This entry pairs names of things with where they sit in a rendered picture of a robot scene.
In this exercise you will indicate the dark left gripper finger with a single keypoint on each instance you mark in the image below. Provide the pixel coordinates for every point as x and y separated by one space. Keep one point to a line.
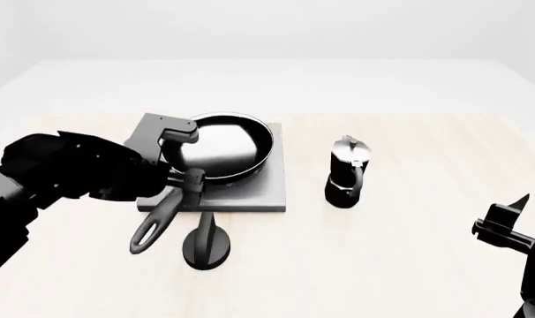
191 181

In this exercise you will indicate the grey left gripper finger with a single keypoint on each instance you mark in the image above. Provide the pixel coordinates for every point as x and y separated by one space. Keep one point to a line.
155 130

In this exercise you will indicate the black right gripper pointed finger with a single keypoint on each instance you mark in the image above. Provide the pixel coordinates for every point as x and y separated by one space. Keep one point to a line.
506 213

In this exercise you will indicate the black right gripper flat finger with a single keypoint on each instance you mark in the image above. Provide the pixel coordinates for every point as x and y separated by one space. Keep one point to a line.
501 232

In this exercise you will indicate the black frying pan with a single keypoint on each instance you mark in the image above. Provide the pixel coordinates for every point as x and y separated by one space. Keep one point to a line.
225 149

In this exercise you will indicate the black stove knob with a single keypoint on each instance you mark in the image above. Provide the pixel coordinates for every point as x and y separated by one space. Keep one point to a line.
206 245

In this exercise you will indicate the grey square stove plate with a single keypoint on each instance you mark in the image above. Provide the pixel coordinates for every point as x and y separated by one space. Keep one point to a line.
267 192

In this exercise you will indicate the black and silver moka pot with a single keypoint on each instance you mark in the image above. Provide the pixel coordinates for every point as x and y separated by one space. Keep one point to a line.
344 179

